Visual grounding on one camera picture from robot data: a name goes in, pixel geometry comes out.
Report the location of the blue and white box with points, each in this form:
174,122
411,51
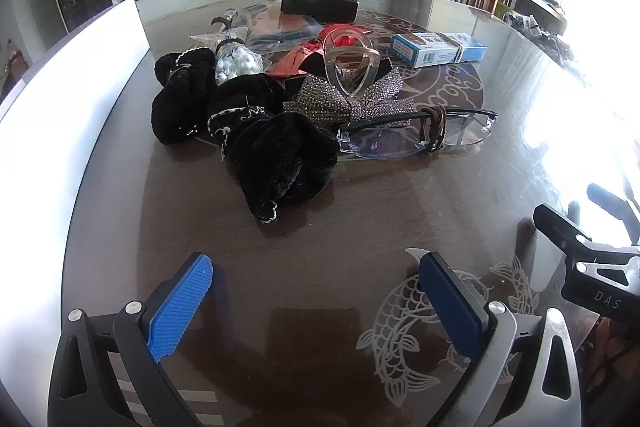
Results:
430,49

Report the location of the black velvet scrunchie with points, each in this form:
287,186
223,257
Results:
182,102
280,167
250,94

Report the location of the bag of white beads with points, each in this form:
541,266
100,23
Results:
237,62

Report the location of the white cardboard box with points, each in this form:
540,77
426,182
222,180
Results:
60,107

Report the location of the wooden side table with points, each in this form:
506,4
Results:
530,2

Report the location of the rimless eyeglasses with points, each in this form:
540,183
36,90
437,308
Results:
380,142

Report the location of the rhinestone bow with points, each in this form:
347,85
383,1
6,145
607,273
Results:
325,104

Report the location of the tan stick with metal end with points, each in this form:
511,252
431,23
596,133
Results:
225,19

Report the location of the black rectangular box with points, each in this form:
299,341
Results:
320,4

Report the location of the red hair accessory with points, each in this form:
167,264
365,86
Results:
300,57

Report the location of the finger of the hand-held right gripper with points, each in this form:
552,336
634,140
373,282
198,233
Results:
560,227
610,202

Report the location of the clear hair claw clip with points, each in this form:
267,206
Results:
350,69

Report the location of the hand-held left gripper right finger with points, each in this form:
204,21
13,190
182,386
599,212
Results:
450,307

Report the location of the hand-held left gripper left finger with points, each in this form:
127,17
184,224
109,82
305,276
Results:
180,307

